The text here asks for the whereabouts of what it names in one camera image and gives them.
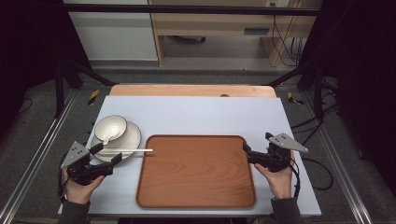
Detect white cabinet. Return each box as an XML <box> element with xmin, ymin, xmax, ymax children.
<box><xmin>68</xmin><ymin>11</ymin><xmax>159</xmax><ymax>62</ymax></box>

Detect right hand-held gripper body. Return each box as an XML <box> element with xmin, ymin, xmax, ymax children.
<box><xmin>264</xmin><ymin>132</ymin><xmax>309</xmax><ymax>174</ymax></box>

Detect yellow black tape strip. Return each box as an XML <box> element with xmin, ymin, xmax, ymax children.
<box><xmin>286</xmin><ymin>91</ymin><xmax>305</xmax><ymax>106</ymax></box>
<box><xmin>87</xmin><ymin>89</ymin><xmax>101</xmax><ymax>106</ymax></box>

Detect wooden tray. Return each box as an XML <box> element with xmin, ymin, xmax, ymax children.
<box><xmin>135</xmin><ymin>133</ymin><xmax>257</xmax><ymax>209</ymax></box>

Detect white wall socket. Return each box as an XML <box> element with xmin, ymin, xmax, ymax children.
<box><xmin>264</xmin><ymin>0</ymin><xmax>291</xmax><ymax>8</ymax></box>

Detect black horizontal frame bar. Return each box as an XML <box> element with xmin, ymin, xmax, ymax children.
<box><xmin>61</xmin><ymin>3</ymin><xmax>323</xmax><ymax>17</ymax></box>

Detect aluminium floor rail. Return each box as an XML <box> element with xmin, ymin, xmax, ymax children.
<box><xmin>0</xmin><ymin>89</ymin><xmax>79</xmax><ymax>224</ymax></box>
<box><xmin>302</xmin><ymin>92</ymin><xmax>374</xmax><ymax>224</ymax></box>

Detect wooden desk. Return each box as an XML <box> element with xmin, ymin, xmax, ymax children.
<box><xmin>148</xmin><ymin>0</ymin><xmax>323</xmax><ymax>67</ymax></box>

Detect white spoon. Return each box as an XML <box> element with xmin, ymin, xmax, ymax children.
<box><xmin>102</xmin><ymin>129</ymin><xmax>123</xmax><ymax>147</ymax></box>

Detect person's right hand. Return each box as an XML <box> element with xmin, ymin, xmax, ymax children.
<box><xmin>254</xmin><ymin>150</ymin><xmax>296</xmax><ymax>200</ymax></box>

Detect black hanging cables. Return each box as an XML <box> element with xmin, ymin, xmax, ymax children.
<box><xmin>270</xmin><ymin>14</ymin><xmax>305</xmax><ymax>67</ymax></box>

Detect person's left hand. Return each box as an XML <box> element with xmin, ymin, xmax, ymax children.
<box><xmin>61</xmin><ymin>168</ymin><xmax>106</xmax><ymax>205</ymax></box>

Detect right hand-held gripper cable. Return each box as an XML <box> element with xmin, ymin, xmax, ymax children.
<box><xmin>288</xmin><ymin>157</ymin><xmax>334</xmax><ymax>200</ymax></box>

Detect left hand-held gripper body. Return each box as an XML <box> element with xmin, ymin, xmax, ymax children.
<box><xmin>60</xmin><ymin>141</ymin><xmax>115</xmax><ymax>187</ymax></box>

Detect black metal stand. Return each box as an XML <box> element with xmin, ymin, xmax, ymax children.
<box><xmin>265</xmin><ymin>60</ymin><xmax>325</xmax><ymax>122</ymax></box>
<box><xmin>53</xmin><ymin>57</ymin><xmax>117</xmax><ymax>119</ymax></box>

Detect white plate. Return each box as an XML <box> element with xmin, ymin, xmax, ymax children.
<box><xmin>90</xmin><ymin>120</ymin><xmax>143</xmax><ymax>163</ymax></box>

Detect white bowl with dark rim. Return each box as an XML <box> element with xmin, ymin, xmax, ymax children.
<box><xmin>93</xmin><ymin>114</ymin><xmax>128</xmax><ymax>143</ymax></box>

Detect black floor cables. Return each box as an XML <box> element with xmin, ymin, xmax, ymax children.
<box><xmin>290</xmin><ymin>77</ymin><xmax>340</xmax><ymax>147</ymax></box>

